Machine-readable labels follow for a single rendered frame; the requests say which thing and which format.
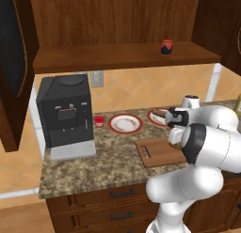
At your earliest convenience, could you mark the wooden drawer front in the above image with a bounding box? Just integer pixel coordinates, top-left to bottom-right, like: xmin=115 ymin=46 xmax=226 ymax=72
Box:
xmin=72 ymin=182 xmax=153 ymax=208
xmin=75 ymin=205 xmax=162 ymax=229

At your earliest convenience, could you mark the wooden base cabinet door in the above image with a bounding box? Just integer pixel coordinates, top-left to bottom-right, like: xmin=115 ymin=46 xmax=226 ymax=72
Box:
xmin=184 ymin=179 xmax=241 ymax=233

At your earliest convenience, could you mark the black drawer handle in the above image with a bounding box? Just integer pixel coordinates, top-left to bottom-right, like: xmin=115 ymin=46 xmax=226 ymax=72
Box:
xmin=109 ymin=187 xmax=136 ymax=199
xmin=110 ymin=210 xmax=135 ymax=222

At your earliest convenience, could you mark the white canister with dark top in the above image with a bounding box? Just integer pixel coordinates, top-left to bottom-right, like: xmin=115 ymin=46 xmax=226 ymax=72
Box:
xmin=183 ymin=94 xmax=201 ymax=110

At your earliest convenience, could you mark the cabinet door with dark panel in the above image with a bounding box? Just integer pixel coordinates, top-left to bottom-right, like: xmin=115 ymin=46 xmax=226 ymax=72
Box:
xmin=220 ymin=0 xmax=241 ymax=77
xmin=0 ymin=0 xmax=40 ymax=153

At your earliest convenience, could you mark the yellow green bottle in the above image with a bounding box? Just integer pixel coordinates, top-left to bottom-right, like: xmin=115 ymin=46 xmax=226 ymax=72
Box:
xmin=233 ymin=92 xmax=241 ymax=114

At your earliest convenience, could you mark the wooden cutting board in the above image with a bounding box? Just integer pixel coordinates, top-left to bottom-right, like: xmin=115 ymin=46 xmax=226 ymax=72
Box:
xmin=134 ymin=136 xmax=189 ymax=168

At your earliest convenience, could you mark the small red cup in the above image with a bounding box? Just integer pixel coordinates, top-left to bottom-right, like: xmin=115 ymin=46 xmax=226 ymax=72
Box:
xmin=93 ymin=116 xmax=105 ymax=129

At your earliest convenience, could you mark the brown pastry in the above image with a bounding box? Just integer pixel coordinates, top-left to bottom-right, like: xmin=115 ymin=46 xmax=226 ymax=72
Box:
xmin=151 ymin=108 xmax=169 ymax=117

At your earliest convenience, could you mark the black coffee machine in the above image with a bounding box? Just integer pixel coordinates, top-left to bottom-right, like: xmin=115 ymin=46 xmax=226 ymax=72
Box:
xmin=36 ymin=74 xmax=97 ymax=162

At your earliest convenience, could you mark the red lidded jam jar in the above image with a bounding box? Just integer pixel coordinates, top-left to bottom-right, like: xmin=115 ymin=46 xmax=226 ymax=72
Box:
xmin=160 ymin=39 xmax=174 ymax=55

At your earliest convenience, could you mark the red rimmed white plate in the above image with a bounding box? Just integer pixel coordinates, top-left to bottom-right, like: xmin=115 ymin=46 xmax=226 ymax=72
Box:
xmin=146 ymin=107 xmax=173 ymax=129
xmin=106 ymin=113 xmax=145 ymax=136

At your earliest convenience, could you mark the grey wall socket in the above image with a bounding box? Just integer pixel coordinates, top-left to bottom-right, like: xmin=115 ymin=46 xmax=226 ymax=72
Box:
xmin=89 ymin=70 xmax=104 ymax=88

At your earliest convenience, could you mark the open wooden wall cabinet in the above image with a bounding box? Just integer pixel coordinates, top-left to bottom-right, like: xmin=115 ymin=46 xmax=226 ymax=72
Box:
xmin=15 ymin=0 xmax=222 ymax=75

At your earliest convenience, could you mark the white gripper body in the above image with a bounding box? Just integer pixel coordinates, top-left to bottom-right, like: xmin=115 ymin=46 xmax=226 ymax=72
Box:
xmin=168 ymin=127 xmax=188 ymax=147

